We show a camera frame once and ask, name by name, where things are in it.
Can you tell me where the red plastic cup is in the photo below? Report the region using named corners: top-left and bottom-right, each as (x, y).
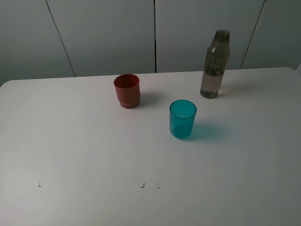
top-left (113, 74), bottom-right (141, 109)

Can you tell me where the teal transparent plastic cup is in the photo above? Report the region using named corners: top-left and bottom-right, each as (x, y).
top-left (169, 99), bottom-right (197, 139)

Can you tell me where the smoky transparent water bottle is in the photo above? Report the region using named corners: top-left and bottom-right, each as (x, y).
top-left (200, 30), bottom-right (230, 99)

